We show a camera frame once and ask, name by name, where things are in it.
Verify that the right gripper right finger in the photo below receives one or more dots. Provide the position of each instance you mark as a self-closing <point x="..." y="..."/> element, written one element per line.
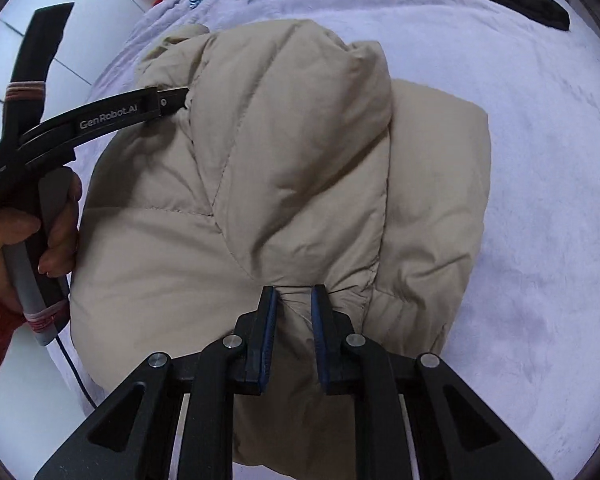
<point x="330" y="330"/>

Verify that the beige puffer jacket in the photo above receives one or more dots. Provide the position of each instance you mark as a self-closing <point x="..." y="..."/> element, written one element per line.
<point x="296" y="160"/>

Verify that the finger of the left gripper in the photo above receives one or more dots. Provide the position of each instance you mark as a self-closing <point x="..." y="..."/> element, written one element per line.
<point x="171" y="100"/>

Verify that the person's left hand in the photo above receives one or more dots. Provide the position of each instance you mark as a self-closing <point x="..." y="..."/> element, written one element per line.
<point x="38" y="241"/>

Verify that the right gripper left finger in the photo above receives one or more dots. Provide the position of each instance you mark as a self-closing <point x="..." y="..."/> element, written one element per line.
<point x="257" y="330"/>

